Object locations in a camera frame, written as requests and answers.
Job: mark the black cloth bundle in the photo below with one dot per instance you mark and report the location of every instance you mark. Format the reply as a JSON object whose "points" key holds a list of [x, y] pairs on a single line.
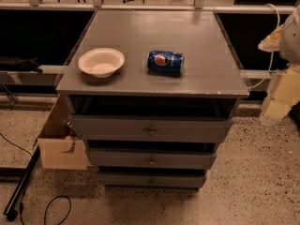
{"points": [[19, 64]]}

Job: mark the grey bottom drawer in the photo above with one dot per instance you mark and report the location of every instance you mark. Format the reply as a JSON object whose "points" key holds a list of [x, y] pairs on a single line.
{"points": [[159, 180]]}

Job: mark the blue pepsi can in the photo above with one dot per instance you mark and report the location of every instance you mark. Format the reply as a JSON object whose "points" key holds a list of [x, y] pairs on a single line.
{"points": [[165, 62]]}

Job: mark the grey drawer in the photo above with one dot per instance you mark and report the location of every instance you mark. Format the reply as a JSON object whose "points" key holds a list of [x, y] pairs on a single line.
{"points": [[159, 180], [150, 129], [150, 159]]}

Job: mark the black floor bar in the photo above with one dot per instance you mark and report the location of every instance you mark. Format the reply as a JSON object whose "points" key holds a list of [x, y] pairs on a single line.
{"points": [[23, 174]]}

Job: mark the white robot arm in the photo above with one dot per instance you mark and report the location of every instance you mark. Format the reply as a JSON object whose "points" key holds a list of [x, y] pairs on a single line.
{"points": [[289, 45]]}

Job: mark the white paper bowl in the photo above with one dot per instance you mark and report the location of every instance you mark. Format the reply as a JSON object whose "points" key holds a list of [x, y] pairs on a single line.
{"points": [[101, 62]]}

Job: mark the grey drawer cabinet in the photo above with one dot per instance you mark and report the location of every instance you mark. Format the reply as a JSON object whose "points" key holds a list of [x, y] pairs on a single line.
{"points": [[207, 108]]}

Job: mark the cardboard box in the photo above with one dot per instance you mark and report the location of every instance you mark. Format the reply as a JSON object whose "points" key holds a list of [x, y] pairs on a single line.
{"points": [[59, 147]]}

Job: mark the metal railing frame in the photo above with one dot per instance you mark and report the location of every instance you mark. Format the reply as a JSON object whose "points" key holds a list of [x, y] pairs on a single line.
{"points": [[150, 7]]}

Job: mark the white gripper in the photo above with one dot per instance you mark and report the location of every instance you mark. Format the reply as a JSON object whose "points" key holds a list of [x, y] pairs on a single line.
{"points": [[291, 44]]}

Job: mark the grey top drawer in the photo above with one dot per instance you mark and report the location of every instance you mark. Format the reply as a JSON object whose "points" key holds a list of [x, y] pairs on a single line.
{"points": [[150, 129]]}

